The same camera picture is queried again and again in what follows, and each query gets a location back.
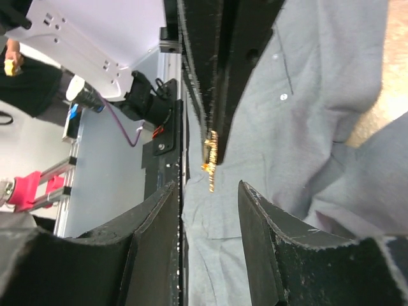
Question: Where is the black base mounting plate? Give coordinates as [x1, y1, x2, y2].
[142, 78, 188, 305]

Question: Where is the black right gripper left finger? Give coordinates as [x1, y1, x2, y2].
[1, 182, 179, 305]

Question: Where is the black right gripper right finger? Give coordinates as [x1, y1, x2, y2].
[238, 182, 407, 305]

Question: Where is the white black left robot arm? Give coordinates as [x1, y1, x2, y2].
[1, 1, 284, 164]

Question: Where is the grey button-up shirt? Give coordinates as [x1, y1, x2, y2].
[182, 1, 407, 305]

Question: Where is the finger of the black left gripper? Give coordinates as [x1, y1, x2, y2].
[216, 0, 284, 164]
[178, 1, 220, 134]

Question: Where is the gold brooch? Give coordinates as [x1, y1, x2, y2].
[201, 130, 218, 193]

